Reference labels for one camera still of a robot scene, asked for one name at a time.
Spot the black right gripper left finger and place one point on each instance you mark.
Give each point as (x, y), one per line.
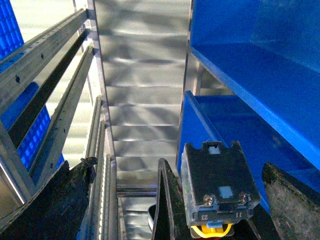
(57, 210)

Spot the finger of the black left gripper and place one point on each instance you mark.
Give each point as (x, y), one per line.
(170, 217)

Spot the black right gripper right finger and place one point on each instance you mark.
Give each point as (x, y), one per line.
(294, 206)

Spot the metal upper shelf frame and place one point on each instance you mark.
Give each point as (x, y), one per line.
(59, 45)

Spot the blue upper shelf bin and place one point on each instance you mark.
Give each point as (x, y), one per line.
(268, 53)

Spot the blue right plastic bin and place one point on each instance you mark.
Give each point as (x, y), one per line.
(227, 118)

